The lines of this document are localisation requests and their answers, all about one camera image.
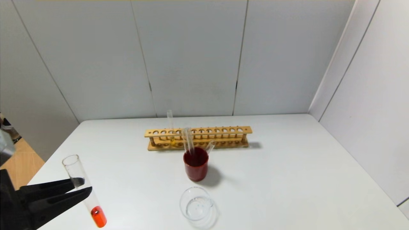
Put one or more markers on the wooden test tube rack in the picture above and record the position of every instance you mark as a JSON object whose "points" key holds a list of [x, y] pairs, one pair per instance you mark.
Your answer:
{"points": [[223, 130]]}

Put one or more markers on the test tube with yellow pigment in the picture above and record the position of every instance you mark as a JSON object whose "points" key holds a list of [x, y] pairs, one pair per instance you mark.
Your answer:
{"points": [[172, 141]]}

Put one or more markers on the dark background equipment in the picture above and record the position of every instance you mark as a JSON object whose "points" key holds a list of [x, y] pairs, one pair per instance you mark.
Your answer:
{"points": [[8, 126]]}

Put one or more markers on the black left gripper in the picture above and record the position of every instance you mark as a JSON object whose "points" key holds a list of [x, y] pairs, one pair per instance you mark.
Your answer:
{"points": [[9, 201]]}

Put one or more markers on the red plastic cup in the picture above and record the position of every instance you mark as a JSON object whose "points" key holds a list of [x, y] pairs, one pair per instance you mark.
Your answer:
{"points": [[195, 172]]}

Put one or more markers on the test tube with red pigment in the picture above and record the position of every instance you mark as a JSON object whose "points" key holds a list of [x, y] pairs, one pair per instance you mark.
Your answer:
{"points": [[98, 217]]}

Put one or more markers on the clear glass beaker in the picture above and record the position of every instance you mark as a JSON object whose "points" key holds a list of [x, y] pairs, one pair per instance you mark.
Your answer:
{"points": [[195, 207]]}

